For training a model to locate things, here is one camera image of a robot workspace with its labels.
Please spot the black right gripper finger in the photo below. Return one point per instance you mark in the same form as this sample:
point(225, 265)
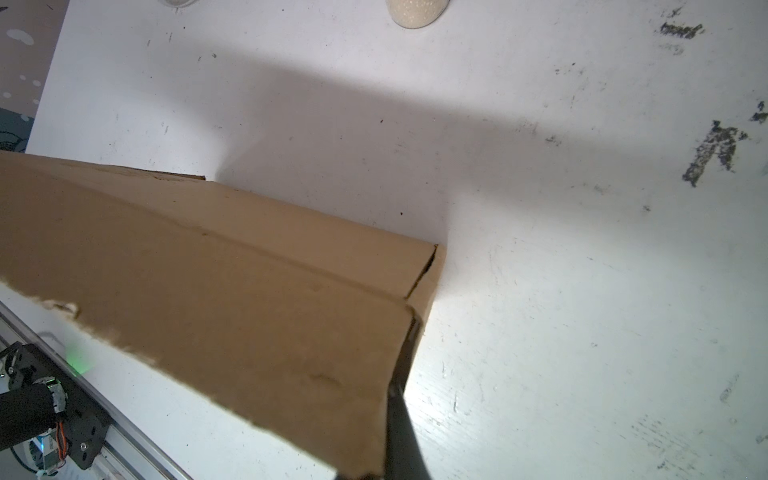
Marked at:
point(403, 459)

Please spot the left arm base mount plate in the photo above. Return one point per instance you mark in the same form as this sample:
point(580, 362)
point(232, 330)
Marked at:
point(81, 425)

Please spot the glass spice grinder black cap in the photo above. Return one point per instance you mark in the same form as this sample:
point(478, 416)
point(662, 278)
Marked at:
point(415, 14)

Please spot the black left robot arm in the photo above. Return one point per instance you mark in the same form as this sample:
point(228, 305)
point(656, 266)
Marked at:
point(25, 413)

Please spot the brown cardboard box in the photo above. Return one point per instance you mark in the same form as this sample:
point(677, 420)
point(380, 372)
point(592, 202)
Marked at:
point(301, 323)

